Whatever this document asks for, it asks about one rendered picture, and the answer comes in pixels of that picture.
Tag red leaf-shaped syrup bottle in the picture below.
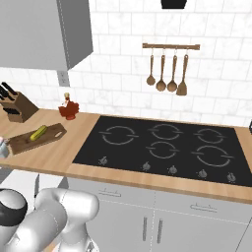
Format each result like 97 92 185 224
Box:
58 92 81 121

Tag grey wall socket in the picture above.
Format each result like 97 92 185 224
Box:
57 70 71 88

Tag grey cupboard door handle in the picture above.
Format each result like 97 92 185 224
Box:
156 218 164 245
142 216 149 242

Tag small wooden spoon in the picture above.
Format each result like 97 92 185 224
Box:
146 54 157 87

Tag grey drawer handle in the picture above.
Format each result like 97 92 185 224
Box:
97 188 123 199

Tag wooden utensil rail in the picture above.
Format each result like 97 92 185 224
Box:
142 42 201 51

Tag pale blue and pink object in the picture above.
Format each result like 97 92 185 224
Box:
0 136 11 159

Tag grey cupboard door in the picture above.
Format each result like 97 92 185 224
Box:
235 221 252 252
152 209 249 252
86 199 156 252

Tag black range hood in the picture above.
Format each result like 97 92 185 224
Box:
159 0 189 10

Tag wooden ladle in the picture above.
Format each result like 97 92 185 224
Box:
166 54 179 94
155 54 167 93

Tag grey drawer front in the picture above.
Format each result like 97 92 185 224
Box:
66 176 157 212
154 190 252 226

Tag wooden knife block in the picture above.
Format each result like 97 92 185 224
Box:
0 91 40 124

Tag grey wall cupboard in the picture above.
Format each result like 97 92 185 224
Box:
0 0 95 72

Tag black hob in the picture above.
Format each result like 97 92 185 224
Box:
71 114 252 188

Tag black-handled knife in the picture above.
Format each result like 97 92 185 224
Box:
1 81 19 96
2 106 21 116
0 86 16 101

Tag wooden cutting board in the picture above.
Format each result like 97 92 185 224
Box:
6 122 68 157

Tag green cucumber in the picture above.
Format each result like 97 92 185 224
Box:
30 124 48 143

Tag wooden spatula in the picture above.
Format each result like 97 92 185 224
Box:
175 53 190 97

